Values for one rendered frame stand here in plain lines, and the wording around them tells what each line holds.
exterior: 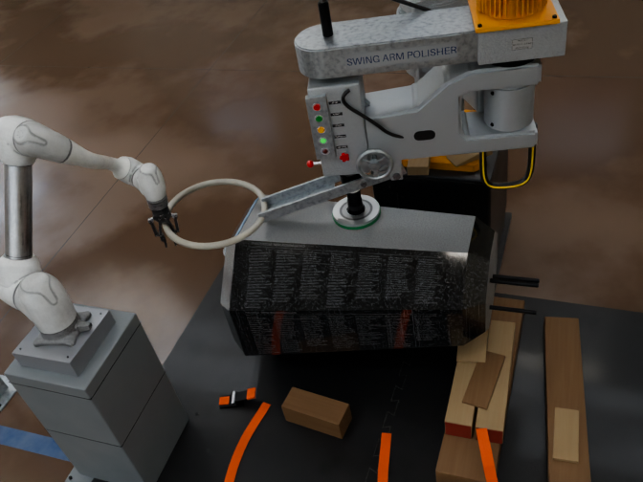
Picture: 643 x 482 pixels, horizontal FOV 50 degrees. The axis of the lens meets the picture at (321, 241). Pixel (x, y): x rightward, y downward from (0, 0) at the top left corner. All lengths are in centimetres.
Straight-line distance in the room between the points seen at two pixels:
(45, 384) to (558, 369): 223
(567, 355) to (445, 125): 132
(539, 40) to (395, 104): 58
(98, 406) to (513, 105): 198
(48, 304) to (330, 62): 138
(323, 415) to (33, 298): 136
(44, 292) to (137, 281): 166
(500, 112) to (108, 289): 267
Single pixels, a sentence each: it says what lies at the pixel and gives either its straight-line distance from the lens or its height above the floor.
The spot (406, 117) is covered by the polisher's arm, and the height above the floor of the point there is 135.
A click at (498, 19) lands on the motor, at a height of 170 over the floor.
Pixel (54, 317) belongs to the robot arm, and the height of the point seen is 102.
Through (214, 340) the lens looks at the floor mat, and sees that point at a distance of 383.
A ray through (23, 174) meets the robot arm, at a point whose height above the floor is 144.
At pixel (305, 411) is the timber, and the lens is 327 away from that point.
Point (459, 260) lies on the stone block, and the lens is 289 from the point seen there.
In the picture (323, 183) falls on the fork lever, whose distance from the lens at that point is 308.
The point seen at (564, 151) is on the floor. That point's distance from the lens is 482.
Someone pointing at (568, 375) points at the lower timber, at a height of 9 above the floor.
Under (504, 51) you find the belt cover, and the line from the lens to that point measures 258.
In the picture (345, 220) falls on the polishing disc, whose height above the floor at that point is 83.
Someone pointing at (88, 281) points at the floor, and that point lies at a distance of 454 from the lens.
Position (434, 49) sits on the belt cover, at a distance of 256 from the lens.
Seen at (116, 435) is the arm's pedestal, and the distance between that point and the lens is 306.
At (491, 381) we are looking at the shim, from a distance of 319.
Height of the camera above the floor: 280
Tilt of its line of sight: 41 degrees down
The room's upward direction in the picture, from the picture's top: 12 degrees counter-clockwise
